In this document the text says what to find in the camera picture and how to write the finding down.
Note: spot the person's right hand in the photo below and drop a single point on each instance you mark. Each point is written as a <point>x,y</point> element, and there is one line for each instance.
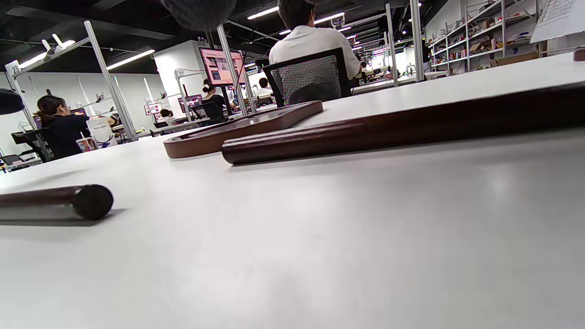
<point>196,13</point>

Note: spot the brown wooden key rack tray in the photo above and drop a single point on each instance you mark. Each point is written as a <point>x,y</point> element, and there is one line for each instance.
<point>205,141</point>

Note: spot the brown wooden key rack bar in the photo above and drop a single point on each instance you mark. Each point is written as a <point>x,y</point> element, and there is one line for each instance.
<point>365,132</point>

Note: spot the brown wooden key rack rod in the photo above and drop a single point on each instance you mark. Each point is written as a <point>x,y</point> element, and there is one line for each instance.
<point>91,201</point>

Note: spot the metal shelving rack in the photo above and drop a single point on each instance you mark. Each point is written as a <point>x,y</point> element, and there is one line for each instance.
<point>467,27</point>

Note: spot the computer monitor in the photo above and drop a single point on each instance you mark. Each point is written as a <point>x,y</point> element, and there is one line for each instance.
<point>221,66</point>

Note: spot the white ceiling light strip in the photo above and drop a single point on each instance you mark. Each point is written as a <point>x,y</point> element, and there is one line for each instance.
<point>130,59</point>
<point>263,13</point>

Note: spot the black mesh office chair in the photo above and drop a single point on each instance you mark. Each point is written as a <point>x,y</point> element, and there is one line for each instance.
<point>311,77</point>

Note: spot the striped drink cup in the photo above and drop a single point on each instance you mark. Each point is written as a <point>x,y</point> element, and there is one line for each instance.
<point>86,145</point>

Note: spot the cardboard box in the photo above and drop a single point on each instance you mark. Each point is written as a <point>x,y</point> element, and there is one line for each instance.
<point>514,59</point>

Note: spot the aluminium frame post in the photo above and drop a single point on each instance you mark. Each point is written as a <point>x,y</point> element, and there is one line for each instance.
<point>417,41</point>
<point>109,77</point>
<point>231,68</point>

